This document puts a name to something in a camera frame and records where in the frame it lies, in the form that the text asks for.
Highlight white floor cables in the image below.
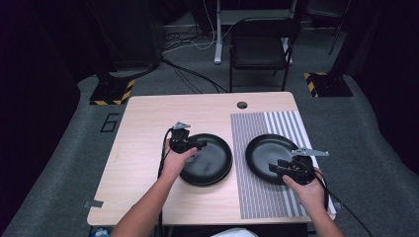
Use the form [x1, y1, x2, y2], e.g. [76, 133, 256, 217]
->
[162, 0, 231, 53]

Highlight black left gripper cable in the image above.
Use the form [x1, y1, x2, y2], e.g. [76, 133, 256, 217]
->
[157, 127, 175, 237]

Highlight dark box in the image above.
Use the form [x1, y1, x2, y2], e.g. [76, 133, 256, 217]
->
[88, 0, 167, 71]

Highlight black floor cable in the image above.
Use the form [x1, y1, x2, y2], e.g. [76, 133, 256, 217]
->
[160, 56, 229, 95]

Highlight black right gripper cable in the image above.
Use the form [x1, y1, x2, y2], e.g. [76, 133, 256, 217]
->
[314, 169, 375, 237]

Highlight person's right hand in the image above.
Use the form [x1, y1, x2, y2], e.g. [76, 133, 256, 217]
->
[282, 169, 328, 217]

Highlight black tape floor marking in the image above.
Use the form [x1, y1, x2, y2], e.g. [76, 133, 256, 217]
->
[99, 112, 121, 134]

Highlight blue white object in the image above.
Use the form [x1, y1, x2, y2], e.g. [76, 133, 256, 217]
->
[89, 226, 111, 237]

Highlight person's left hand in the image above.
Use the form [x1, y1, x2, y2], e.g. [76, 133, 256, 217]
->
[160, 139, 199, 183]

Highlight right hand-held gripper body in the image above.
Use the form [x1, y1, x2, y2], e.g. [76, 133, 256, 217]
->
[284, 147, 330, 187]

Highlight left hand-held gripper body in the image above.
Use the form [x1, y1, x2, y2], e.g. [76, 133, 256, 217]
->
[169, 120, 199, 154]

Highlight grey tape piece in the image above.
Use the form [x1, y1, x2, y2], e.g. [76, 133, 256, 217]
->
[82, 198, 105, 209]

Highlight grey striped placemat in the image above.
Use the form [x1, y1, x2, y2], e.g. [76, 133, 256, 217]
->
[229, 110, 338, 220]

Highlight white cloth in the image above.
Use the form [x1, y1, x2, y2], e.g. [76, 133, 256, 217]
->
[209, 227, 260, 237]

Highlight black stand base hazard tape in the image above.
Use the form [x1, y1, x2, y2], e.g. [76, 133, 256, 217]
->
[302, 71, 355, 99]
[89, 78, 136, 107]

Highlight white desk frame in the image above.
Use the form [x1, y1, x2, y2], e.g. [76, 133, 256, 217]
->
[212, 0, 298, 65]

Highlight black folding chair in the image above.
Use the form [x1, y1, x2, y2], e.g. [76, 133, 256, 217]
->
[228, 17, 301, 94]

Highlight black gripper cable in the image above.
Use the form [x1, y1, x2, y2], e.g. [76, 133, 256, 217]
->
[314, 169, 375, 237]
[157, 127, 175, 237]

